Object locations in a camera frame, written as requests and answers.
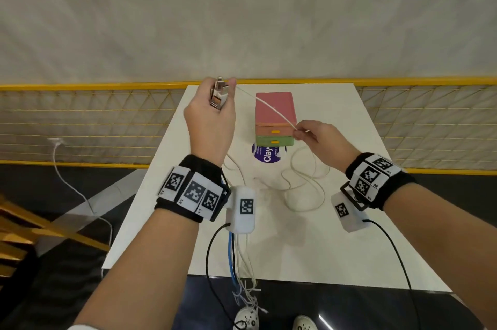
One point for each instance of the person's right thumb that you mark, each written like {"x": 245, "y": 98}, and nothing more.
{"x": 305, "y": 136}

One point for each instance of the person's left hand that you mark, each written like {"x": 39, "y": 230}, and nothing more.
{"x": 209, "y": 128}

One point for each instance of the person's right hand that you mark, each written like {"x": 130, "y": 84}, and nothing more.
{"x": 330, "y": 143}

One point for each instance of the yellow mesh fence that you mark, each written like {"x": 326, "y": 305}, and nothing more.
{"x": 97, "y": 116}

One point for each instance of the yellow wooden frame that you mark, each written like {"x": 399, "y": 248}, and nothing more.
{"x": 23, "y": 221}

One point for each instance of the person's white shoe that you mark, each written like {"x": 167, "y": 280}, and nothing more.
{"x": 305, "y": 322}
{"x": 246, "y": 320}

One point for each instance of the white charger adapter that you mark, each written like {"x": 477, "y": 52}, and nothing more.
{"x": 219, "y": 97}

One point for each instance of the person's right white shoe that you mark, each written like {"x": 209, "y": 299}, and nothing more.
{"x": 305, "y": 322}

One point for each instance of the person's left thumb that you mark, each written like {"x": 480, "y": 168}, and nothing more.
{"x": 232, "y": 93}

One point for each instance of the person's left forearm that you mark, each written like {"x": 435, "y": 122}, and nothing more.
{"x": 147, "y": 271}

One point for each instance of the black marker-tagged right wristband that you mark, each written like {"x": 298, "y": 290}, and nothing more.
{"x": 371, "y": 176}

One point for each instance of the black marker-tagged wristband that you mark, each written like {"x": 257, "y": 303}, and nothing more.
{"x": 192, "y": 190}
{"x": 371, "y": 176}

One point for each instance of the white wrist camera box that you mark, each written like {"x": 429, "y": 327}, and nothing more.
{"x": 349, "y": 221}
{"x": 242, "y": 221}

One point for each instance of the purple round sticker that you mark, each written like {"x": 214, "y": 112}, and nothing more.
{"x": 268, "y": 155}

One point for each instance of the pink green stacked drawer box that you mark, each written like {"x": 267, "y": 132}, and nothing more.
{"x": 273, "y": 108}

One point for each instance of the person's left white shoe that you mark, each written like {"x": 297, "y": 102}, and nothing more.
{"x": 246, "y": 320}

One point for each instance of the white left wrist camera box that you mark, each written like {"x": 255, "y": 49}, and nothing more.
{"x": 242, "y": 221}

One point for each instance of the black marker-tagged left wristband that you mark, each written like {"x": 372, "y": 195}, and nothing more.
{"x": 192, "y": 190}

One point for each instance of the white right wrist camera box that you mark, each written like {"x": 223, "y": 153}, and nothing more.
{"x": 349, "y": 221}

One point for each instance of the person's right forearm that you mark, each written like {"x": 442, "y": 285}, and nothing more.
{"x": 438, "y": 232}

